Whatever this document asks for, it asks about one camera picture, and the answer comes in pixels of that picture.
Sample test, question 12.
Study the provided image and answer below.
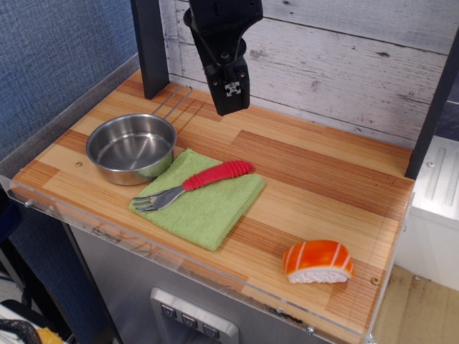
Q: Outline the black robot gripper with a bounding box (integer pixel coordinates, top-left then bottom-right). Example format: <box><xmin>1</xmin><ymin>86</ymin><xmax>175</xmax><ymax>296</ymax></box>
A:
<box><xmin>184</xmin><ymin>0</ymin><xmax>263</xmax><ymax>115</ymax></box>

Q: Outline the orange salmon sushi toy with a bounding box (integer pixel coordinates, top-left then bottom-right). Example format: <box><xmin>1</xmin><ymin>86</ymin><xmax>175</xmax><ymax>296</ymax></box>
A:
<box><xmin>283</xmin><ymin>240</ymin><xmax>355</xmax><ymax>284</ymax></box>

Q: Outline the green microfiber cloth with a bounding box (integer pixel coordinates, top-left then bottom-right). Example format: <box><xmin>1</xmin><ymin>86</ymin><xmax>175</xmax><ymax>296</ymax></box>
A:
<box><xmin>129</xmin><ymin>149</ymin><xmax>265</xmax><ymax>251</ymax></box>

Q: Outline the clear acrylic table guard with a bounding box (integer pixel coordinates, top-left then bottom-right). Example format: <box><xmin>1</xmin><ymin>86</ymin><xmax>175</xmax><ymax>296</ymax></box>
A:
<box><xmin>1</xmin><ymin>173</ymin><xmax>410</xmax><ymax>343</ymax></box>

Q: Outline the stainless steel cabinet front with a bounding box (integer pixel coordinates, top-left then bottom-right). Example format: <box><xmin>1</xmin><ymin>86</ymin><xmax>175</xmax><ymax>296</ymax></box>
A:
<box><xmin>71</xmin><ymin>227</ymin><xmax>320</xmax><ymax>343</ymax></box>

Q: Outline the silver control panel with buttons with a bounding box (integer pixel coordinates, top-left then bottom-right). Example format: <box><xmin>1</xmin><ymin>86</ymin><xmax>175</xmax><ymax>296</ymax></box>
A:
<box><xmin>150</xmin><ymin>287</ymin><xmax>240</xmax><ymax>343</ymax></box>

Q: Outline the white ribbed appliance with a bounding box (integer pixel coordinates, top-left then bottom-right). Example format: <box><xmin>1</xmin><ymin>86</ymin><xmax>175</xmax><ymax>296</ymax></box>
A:
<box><xmin>394</xmin><ymin>136</ymin><xmax>458</xmax><ymax>290</ymax></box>

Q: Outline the left black vertical post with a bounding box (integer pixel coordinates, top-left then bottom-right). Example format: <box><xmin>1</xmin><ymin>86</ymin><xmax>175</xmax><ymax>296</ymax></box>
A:
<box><xmin>131</xmin><ymin>0</ymin><xmax>169</xmax><ymax>100</ymax></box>

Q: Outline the black vertical post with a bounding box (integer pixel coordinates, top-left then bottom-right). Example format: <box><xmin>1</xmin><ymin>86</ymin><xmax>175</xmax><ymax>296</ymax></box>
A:
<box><xmin>404</xmin><ymin>32</ymin><xmax>459</xmax><ymax>180</ymax></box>
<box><xmin>131</xmin><ymin>0</ymin><xmax>169</xmax><ymax>100</ymax></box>

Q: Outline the steel saucepan with handle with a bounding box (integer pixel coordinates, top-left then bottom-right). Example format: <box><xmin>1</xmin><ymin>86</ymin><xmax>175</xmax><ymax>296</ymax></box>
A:
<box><xmin>86</xmin><ymin>85</ymin><xmax>193</xmax><ymax>186</ymax></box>

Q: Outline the red handled metal fork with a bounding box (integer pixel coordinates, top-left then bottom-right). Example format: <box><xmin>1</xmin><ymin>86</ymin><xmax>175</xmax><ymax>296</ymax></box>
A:
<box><xmin>132</xmin><ymin>161</ymin><xmax>253</xmax><ymax>212</ymax></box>

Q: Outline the right black vertical post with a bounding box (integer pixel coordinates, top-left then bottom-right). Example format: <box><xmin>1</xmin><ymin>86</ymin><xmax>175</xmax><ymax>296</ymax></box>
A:
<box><xmin>404</xmin><ymin>32</ymin><xmax>459</xmax><ymax>180</ymax></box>

